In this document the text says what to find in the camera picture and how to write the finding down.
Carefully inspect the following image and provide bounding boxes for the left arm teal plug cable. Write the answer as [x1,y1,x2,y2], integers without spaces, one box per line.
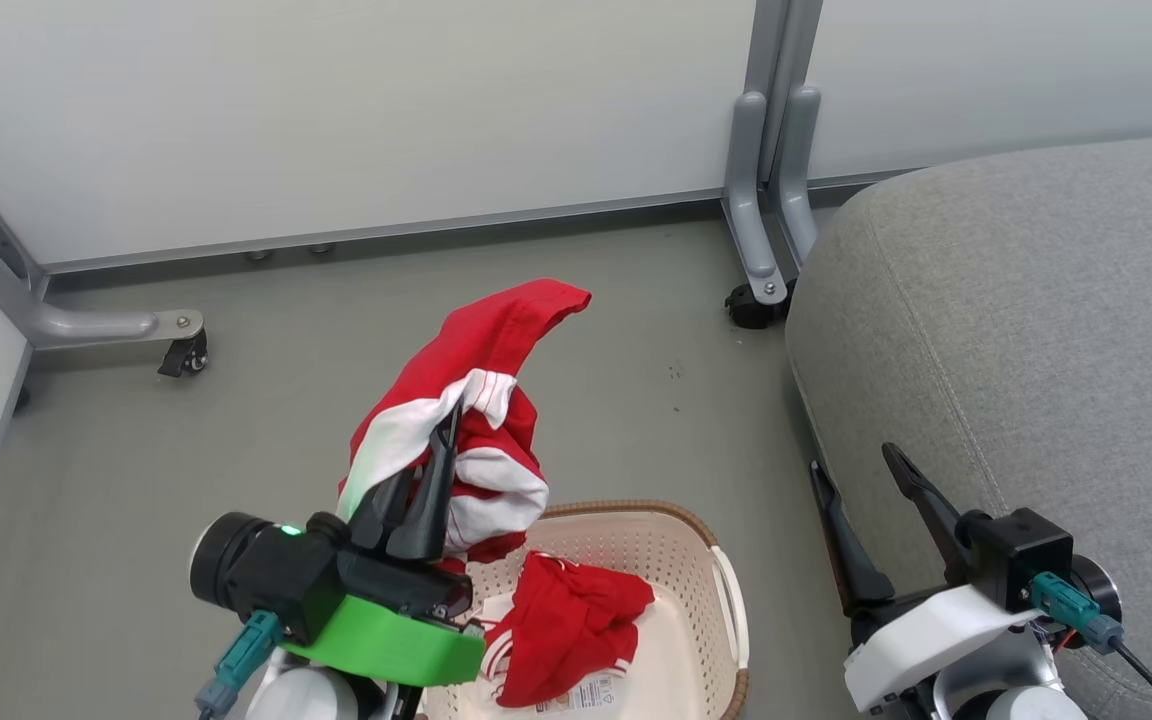
[196,610,282,720]

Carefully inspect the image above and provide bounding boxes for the black caster wheel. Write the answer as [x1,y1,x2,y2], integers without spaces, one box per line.
[724,282,795,331]
[158,330,209,378]

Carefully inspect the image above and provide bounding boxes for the grey metal partition leg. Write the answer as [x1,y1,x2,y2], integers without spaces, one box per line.
[0,145,205,351]
[776,85,824,266]
[724,92,792,306]

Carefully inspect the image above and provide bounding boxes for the grey fabric sofa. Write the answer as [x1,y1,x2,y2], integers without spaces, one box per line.
[786,130,1152,720]

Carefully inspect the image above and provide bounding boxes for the arm teal plug cable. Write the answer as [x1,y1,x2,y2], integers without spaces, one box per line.
[1029,572,1152,720]
[196,610,282,720]

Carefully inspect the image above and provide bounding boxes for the cream perforated laundry basket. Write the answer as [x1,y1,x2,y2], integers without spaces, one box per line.
[421,500,750,720]

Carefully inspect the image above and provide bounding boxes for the red shorts with striped trim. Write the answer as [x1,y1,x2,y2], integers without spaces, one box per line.
[481,550,657,713]

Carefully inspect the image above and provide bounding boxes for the grey metal partition post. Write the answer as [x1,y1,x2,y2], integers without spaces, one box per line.
[751,0,824,186]

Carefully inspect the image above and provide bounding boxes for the right arm teal plug cable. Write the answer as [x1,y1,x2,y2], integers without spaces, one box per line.
[1029,572,1152,720]

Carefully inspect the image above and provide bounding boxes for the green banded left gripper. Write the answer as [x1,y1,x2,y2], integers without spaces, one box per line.
[189,398,485,688]

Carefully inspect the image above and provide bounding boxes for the red and white jersey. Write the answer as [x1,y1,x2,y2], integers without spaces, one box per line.
[338,278,593,563]

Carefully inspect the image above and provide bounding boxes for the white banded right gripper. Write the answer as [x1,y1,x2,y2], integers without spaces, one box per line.
[809,443,1037,713]

